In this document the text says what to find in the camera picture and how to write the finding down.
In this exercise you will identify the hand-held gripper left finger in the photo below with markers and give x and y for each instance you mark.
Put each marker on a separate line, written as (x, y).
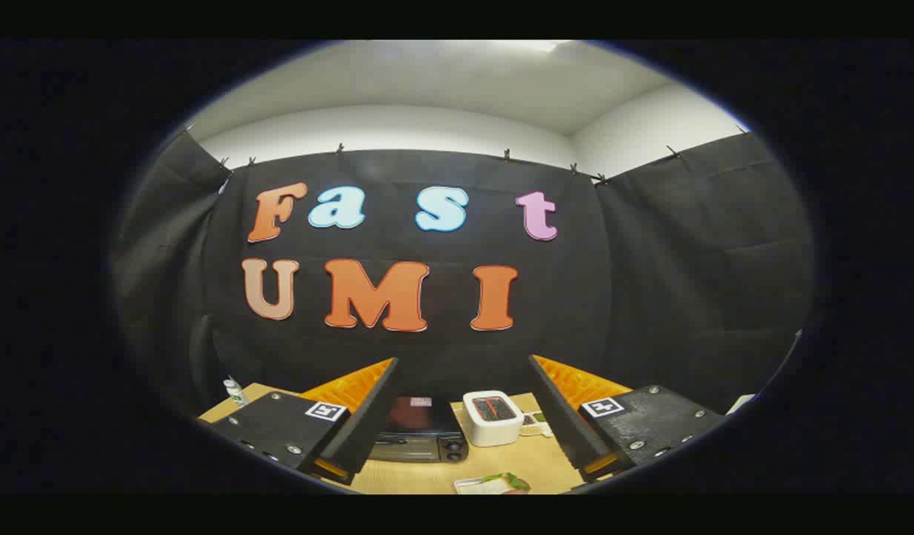
(371, 416)

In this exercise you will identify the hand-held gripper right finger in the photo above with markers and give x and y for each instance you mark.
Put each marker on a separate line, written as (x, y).
(565, 416)

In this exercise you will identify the black toaster oven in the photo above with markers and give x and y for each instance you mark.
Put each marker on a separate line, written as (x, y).
(420, 427)

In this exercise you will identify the lettuce sandwich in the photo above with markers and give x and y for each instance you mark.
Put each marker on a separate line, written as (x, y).
(510, 481)

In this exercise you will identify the white slot toaster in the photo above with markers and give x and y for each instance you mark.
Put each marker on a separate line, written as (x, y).
(493, 427)

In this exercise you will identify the white divided bean dish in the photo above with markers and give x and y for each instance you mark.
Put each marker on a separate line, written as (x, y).
(535, 422)

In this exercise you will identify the white plastic tray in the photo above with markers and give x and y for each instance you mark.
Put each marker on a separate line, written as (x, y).
(472, 486)

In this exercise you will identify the small white green bottle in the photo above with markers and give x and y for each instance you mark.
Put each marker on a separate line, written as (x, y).
(235, 392)

